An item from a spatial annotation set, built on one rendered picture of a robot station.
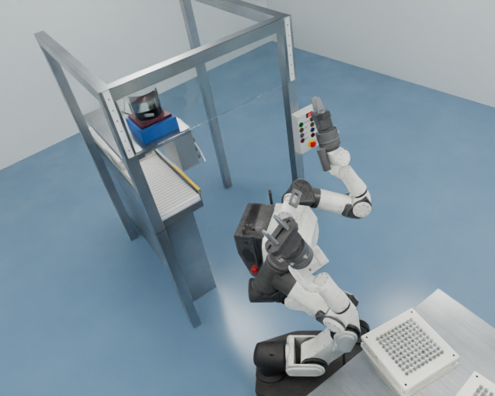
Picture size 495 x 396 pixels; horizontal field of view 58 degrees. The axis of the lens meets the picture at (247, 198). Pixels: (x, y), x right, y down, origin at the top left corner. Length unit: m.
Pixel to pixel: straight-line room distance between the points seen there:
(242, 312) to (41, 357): 1.39
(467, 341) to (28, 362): 2.69
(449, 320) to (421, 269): 1.36
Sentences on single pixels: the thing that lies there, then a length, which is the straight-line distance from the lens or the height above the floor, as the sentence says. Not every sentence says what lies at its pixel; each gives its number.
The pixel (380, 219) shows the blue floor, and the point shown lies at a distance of 3.62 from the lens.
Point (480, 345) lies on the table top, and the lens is 1.95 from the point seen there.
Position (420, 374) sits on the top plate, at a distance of 1.76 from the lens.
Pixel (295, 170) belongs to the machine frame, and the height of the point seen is 0.79.
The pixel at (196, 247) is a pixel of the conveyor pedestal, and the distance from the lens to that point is 2.93.
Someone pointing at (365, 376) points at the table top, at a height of 0.90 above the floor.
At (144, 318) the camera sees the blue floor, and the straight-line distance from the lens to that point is 3.28.
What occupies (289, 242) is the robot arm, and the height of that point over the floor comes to 1.56.
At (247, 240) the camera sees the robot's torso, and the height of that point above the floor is 1.27.
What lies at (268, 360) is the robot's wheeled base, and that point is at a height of 0.33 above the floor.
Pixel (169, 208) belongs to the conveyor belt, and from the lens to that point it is 2.52.
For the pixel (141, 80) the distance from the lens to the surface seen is 2.04.
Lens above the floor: 2.51
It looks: 40 degrees down
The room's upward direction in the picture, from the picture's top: 11 degrees counter-clockwise
